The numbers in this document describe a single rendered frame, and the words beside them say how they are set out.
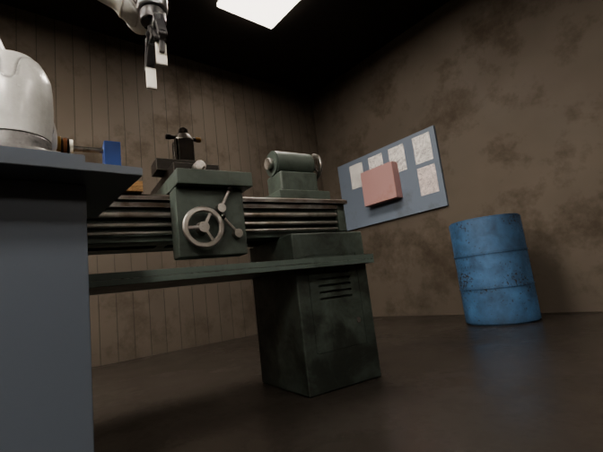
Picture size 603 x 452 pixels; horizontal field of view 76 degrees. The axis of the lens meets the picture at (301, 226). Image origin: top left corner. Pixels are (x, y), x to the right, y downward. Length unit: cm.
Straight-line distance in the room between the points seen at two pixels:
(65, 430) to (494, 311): 281
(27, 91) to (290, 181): 119
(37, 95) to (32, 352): 57
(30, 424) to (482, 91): 399
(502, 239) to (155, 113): 341
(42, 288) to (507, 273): 289
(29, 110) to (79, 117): 305
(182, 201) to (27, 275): 69
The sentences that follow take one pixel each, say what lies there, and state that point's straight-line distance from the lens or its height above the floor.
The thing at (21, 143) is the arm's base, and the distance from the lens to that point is 106.
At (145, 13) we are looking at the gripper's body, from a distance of 136.
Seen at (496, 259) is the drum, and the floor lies 48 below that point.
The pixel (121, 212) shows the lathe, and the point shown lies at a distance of 155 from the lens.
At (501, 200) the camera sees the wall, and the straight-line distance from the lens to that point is 393.
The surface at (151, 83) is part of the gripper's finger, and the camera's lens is 135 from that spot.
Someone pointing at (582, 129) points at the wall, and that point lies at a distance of 381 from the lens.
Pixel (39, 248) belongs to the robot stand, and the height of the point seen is 59.
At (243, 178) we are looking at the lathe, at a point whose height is 90.
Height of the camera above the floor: 45
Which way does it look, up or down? 9 degrees up
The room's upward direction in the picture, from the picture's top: 7 degrees counter-clockwise
